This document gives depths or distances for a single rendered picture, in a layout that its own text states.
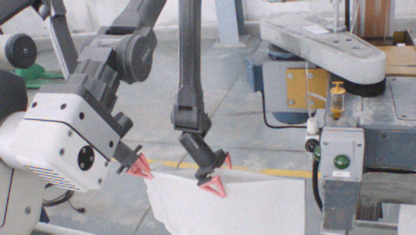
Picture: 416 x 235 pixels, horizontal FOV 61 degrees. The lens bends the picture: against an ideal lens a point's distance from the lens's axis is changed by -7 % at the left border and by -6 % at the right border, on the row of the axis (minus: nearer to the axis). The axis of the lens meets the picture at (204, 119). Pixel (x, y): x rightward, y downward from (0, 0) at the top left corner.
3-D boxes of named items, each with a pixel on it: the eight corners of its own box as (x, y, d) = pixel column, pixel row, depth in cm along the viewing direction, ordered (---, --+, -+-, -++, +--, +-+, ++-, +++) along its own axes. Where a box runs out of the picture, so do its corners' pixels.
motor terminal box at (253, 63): (253, 101, 115) (250, 65, 110) (246, 88, 124) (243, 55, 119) (279, 96, 115) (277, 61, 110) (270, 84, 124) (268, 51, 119)
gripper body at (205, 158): (226, 152, 108) (211, 132, 106) (215, 173, 99) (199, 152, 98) (209, 161, 111) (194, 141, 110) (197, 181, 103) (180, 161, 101)
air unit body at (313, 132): (304, 175, 99) (304, 125, 92) (307, 165, 103) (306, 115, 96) (322, 176, 97) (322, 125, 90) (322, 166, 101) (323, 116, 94)
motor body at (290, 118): (267, 126, 121) (261, 53, 110) (275, 105, 134) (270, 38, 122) (315, 129, 116) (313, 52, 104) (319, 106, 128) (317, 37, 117)
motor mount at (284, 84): (264, 113, 115) (260, 63, 107) (268, 104, 120) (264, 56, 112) (360, 116, 104) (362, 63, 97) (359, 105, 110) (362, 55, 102)
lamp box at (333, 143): (320, 179, 69) (321, 138, 65) (322, 166, 73) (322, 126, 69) (361, 182, 66) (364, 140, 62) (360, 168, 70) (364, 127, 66)
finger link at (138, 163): (164, 163, 117) (140, 144, 116) (154, 177, 111) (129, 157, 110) (154, 175, 121) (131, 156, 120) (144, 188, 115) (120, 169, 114)
